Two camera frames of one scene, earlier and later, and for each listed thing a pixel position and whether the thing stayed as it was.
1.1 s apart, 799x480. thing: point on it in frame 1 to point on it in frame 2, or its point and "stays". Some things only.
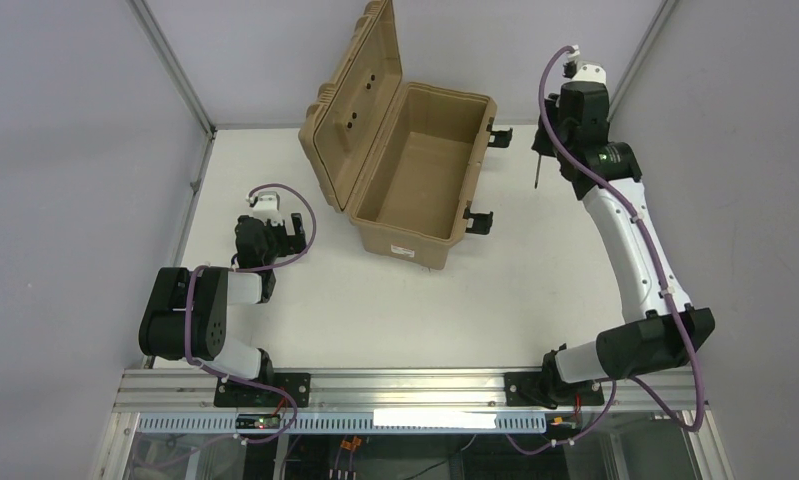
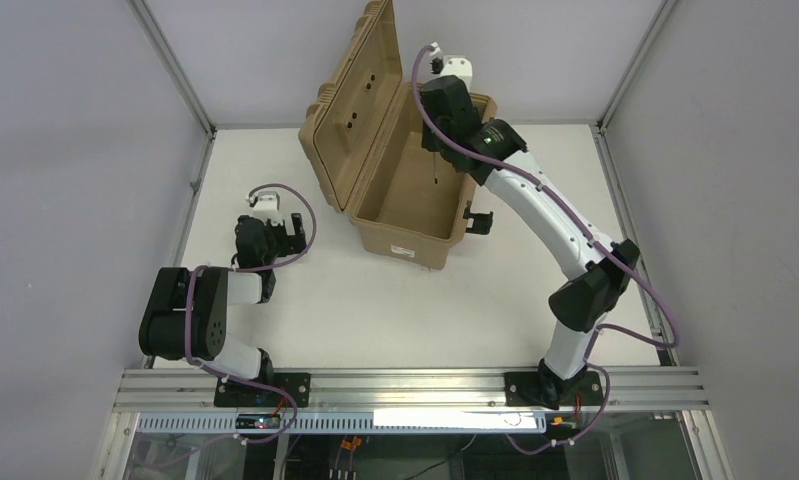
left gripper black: [287, 237] stays
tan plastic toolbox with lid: [401, 157] stays
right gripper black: [543, 137] to [435, 142]
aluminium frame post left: [172, 65] stays
